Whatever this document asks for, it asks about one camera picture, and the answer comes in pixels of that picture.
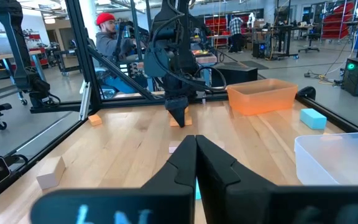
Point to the wooden top work table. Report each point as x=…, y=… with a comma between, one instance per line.
x=2, y=57

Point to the clear plastic bin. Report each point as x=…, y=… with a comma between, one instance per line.
x=337, y=158

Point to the plain wood block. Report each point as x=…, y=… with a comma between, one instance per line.
x=51, y=173

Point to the red bin shelf rack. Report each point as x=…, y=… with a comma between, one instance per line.
x=337, y=21
x=216, y=29

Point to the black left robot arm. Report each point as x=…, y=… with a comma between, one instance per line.
x=179, y=37

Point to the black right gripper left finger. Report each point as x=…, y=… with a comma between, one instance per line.
x=166, y=199

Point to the black aluminium table frame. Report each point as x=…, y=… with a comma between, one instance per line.
x=82, y=62

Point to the dark metal stand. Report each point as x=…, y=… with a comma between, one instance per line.
x=17, y=56

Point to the orange block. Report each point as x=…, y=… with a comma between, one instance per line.
x=189, y=119
x=95, y=120

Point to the black box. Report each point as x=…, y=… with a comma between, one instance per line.
x=235, y=75

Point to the silver frame bracket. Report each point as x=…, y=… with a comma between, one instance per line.
x=85, y=101

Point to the orange plastic bin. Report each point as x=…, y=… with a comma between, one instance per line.
x=261, y=96

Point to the person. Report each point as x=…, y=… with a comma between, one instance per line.
x=110, y=46
x=235, y=32

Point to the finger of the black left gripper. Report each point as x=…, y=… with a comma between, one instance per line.
x=184, y=109
x=173, y=107

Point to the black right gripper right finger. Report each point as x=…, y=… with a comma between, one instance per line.
x=228, y=199

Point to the teal block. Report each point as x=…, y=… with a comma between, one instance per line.
x=198, y=189
x=313, y=119

